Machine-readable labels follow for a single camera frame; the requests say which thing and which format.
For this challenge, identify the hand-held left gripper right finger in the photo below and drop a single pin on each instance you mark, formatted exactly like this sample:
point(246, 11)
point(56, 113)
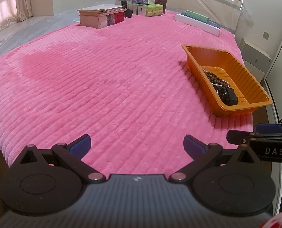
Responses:
point(193, 147)

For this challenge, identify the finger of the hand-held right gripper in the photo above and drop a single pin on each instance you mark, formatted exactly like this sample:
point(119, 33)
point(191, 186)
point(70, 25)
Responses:
point(238, 137)
point(268, 127)

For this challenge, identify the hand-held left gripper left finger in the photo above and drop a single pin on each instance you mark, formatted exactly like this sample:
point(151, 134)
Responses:
point(80, 147)

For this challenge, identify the small black box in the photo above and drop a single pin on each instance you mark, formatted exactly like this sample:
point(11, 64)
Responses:
point(230, 97)

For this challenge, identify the orange plastic tray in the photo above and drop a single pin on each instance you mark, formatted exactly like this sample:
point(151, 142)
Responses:
point(238, 71)

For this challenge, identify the red white cloth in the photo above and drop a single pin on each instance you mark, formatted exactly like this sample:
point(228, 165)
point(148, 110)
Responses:
point(281, 223)

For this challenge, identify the white grey nightstand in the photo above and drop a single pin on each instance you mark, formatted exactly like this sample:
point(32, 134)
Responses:
point(255, 54)

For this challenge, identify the pink ribbed blanket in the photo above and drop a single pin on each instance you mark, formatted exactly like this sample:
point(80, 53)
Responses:
point(107, 76)

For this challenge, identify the flat blue box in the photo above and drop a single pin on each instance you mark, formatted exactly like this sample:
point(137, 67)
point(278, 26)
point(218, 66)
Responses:
point(214, 25)

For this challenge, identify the long white box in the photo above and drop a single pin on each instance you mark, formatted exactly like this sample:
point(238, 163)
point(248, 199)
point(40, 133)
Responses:
point(195, 23)

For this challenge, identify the plastic covered mattress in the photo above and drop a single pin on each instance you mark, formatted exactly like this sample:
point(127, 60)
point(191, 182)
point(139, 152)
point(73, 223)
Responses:
point(24, 35)

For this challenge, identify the pink and red box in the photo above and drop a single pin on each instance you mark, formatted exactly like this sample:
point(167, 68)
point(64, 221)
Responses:
point(95, 21)

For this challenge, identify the long green box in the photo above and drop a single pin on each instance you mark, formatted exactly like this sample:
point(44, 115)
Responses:
point(197, 16)

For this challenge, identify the flat brown box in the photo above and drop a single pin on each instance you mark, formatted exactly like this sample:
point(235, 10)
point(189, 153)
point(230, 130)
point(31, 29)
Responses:
point(100, 9)

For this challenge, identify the black cup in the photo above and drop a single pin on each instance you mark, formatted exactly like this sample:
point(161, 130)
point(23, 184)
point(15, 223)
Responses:
point(128, 13)

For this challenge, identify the green tissue box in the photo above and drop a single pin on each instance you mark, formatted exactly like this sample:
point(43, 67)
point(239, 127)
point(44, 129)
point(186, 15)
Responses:
point(156, 10)
point(143, 10)

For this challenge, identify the dark brown box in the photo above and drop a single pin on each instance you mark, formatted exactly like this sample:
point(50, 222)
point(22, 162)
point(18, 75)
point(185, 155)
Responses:
point(161, 2)

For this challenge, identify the small white box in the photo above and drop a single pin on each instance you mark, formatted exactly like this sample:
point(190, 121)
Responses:
point(135, 9)

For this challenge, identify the wall socket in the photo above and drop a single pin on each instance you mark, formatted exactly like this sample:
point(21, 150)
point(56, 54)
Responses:
point(265, 35)

